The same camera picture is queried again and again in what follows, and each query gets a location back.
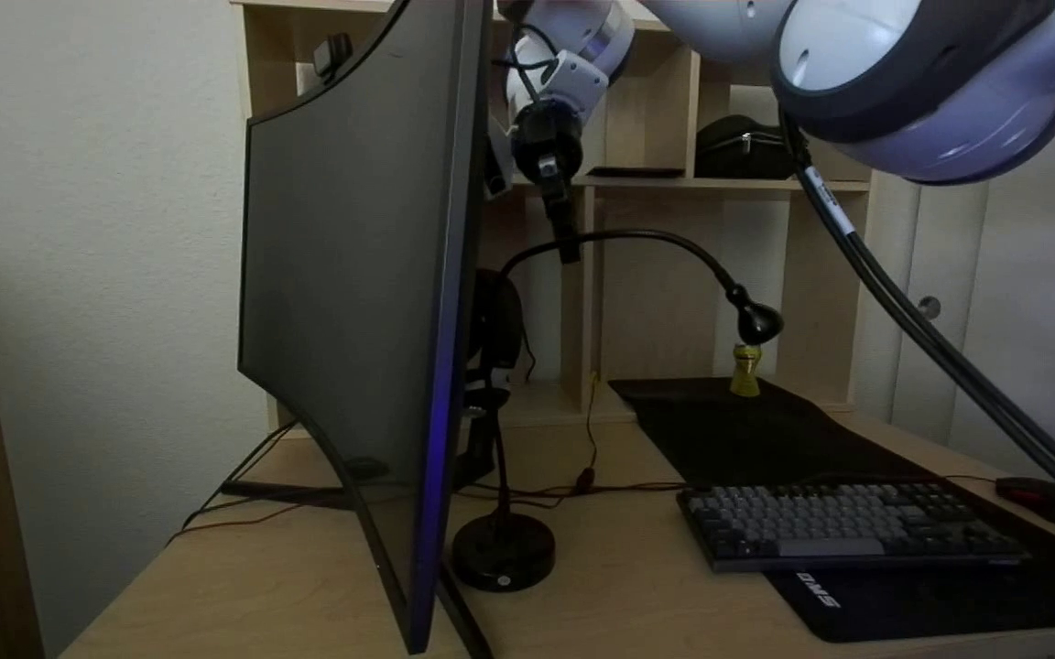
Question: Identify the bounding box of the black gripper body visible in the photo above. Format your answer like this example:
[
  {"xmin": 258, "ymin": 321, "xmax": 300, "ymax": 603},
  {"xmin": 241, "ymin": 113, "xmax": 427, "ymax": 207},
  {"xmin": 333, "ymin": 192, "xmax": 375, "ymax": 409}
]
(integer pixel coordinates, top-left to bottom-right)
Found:
[{"xmin": 509, "ymin": 99, "xmax": 587, "ymax": 192}]

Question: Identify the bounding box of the black gooseneck desk lamp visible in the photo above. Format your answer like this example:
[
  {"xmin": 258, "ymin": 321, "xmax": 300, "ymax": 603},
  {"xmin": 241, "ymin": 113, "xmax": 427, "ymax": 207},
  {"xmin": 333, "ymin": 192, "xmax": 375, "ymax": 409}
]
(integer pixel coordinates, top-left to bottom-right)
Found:
[{"xmin": 442, "ymin": 227, "xmax": 789, "ymax": 602}]

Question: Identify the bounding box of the curved black computer monitor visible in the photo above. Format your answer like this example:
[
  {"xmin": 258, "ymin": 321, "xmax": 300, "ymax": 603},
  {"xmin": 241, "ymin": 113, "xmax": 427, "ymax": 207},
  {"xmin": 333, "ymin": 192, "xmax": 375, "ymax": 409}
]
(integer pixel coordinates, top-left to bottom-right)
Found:
[{"xmin": 233, "ymin": 0, "xmax": 495, "ymax": 659}]

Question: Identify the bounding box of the flat black device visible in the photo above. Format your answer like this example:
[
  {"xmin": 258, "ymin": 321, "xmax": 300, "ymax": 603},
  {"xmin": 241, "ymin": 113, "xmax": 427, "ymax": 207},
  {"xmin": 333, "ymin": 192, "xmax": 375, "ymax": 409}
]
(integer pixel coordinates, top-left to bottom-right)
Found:
[{"xmin": 584, "ymin": 161, "xmax": 689, "ymax": 182}]

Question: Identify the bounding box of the black bag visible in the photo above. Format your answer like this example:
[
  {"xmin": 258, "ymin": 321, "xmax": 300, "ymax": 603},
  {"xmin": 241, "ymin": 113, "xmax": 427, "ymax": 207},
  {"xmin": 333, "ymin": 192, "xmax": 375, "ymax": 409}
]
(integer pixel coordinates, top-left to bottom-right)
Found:
[{"xmin": 689, "ymin": 111, "xmax": 799, "ymax": 188}]

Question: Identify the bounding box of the light wooden shelf unit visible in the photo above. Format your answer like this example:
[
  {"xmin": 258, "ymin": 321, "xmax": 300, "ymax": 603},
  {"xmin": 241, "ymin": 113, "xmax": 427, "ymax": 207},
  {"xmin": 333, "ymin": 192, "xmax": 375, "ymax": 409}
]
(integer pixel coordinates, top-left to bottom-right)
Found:
[{"xmin": 227, "ymin": 0, "xmax": 896, "ymax": 429}]

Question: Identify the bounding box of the large black desk mat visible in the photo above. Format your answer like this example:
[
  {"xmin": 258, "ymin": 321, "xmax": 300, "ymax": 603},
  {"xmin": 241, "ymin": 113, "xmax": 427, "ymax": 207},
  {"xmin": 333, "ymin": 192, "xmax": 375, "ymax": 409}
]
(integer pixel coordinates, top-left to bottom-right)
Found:
[{"xmin": 603, "ymin": 375, "xmax": 1055, "ymax": 648}]

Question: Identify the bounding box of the grey mechanical keyboard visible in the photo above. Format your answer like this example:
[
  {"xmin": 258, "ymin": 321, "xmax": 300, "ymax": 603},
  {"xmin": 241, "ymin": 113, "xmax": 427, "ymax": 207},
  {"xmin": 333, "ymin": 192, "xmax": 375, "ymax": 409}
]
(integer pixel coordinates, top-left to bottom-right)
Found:
[{"xmin": 674, "ymin": 480, "xmax": 1033, "ymax": 577}]

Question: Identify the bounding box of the black and red mouse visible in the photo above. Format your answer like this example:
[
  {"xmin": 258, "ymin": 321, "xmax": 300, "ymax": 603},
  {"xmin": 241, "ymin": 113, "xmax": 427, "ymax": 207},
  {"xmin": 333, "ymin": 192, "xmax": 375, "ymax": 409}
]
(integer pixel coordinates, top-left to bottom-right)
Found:
[{"xmin": 991, "ymin": 472, "xmax": 1055, "ymax": 538}]

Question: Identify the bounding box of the dark lamp cord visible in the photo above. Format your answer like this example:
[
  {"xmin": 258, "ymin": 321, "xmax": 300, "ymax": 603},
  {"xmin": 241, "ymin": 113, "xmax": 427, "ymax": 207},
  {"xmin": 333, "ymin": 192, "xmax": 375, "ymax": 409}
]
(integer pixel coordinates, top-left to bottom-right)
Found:
[{"xmin": 451, "ymin": 415, "xmax": 685, "ymax": 509}]

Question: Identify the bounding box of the black robot cable hose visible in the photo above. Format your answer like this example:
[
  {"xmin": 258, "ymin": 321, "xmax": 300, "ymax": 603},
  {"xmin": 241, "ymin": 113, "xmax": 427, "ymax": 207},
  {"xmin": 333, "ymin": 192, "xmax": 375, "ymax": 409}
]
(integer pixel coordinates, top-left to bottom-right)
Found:
[{"xmin": 781, "ymin": 118, "xmax": 1055, "ymax": 538}]

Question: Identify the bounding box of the thin black monitor cable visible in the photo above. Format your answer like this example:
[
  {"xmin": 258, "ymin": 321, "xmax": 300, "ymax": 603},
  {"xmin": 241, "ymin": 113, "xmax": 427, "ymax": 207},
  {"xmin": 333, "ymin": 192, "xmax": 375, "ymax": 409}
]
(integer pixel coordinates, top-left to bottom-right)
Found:
[{"xmin": 171, "ymin": 417, "xmax": 300, "ymax": 542}]

